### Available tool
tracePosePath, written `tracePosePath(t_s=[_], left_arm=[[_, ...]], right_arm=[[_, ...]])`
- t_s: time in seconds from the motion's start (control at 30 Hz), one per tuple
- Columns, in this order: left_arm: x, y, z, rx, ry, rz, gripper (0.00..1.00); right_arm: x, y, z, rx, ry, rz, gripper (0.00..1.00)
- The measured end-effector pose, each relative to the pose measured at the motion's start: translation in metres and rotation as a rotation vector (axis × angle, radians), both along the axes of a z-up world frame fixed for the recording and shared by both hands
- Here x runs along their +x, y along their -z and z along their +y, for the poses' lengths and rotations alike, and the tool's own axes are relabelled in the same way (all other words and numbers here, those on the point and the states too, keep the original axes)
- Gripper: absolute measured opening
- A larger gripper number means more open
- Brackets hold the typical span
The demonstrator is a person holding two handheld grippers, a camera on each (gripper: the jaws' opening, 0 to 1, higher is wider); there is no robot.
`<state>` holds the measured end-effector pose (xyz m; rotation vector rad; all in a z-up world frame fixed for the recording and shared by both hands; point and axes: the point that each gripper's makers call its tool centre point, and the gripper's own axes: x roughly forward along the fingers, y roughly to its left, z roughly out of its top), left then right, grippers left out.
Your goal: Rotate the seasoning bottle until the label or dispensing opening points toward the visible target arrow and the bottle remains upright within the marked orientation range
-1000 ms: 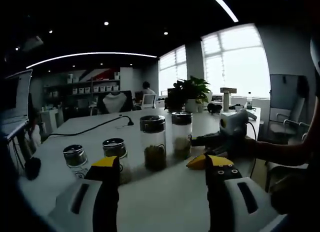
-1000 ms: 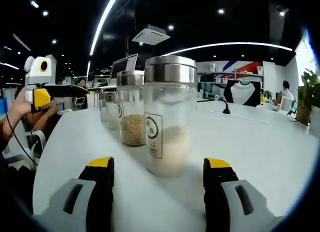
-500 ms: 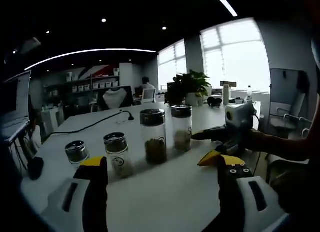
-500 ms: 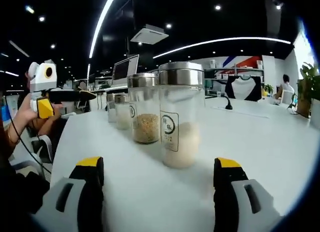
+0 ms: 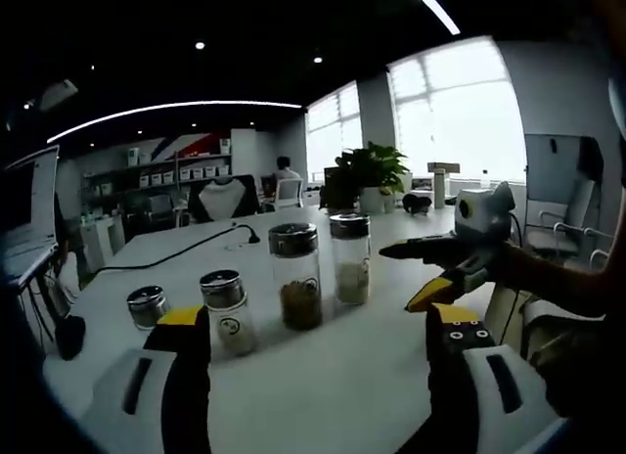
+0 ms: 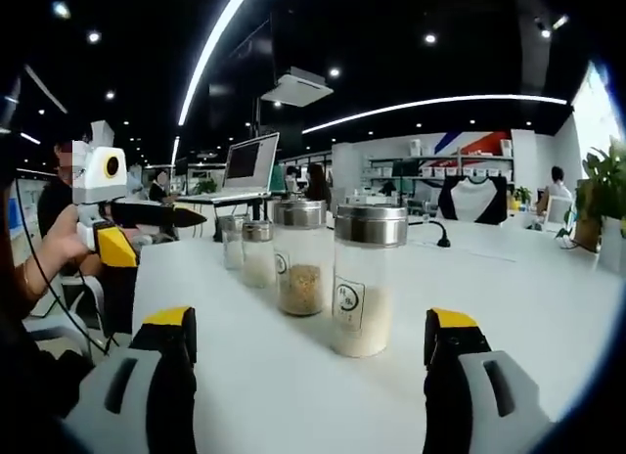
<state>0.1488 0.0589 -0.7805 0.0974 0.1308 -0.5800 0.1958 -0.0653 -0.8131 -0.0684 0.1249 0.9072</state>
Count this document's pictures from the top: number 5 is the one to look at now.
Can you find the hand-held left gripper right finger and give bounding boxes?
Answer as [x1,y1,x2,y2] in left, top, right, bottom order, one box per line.
[425,301,571,454]

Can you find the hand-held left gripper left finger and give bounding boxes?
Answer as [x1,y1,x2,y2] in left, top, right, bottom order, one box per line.
[90,304,212,454]

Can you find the small seasoning bottle white powder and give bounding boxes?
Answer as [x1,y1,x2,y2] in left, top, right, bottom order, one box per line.
[199,270,258,360]
[125,286,172,332]

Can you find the tall seasoning bottle cream powder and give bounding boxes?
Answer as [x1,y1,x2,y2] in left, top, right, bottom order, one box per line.
[329,212,372,306]

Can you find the tall seasoning bottle brown granules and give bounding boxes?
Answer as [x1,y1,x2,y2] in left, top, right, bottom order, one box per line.
[267,222,324,331]

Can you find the person's right hand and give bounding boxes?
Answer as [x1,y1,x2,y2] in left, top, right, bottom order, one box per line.
[487,241,533,290]

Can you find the black headphones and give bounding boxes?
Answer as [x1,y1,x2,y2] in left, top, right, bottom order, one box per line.
[401,192,434,215]

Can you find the grey high-back chair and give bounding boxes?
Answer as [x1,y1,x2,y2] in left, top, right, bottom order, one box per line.
[525,133,610,264]

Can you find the green plant in white pot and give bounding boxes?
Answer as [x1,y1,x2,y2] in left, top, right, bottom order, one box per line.
[322,141,412,215]

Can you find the brown paper bag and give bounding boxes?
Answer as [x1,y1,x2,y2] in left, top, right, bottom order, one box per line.
[320,167,363,213]

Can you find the black jacket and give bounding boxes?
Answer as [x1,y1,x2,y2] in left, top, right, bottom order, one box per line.
[579,135,607,181]

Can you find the grey mesh office chair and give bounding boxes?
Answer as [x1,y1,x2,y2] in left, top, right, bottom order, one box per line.
[276,177,304,209]

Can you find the curved ceiling light strip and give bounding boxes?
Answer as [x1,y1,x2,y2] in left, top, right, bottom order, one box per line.
[404,0,462,35]
[46,100,302,145]

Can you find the shelf with white bins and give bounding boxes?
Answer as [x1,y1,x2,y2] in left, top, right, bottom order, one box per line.
[82,138,234,196]

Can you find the white laptop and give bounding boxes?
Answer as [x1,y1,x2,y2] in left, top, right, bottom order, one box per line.
[0,144,61,292]

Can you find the ceiling air conditioner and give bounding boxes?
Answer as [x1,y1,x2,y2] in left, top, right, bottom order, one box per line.
[36,79,79,112]

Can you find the black power cable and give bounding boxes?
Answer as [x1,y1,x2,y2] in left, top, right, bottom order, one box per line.
[95,222,263,274]

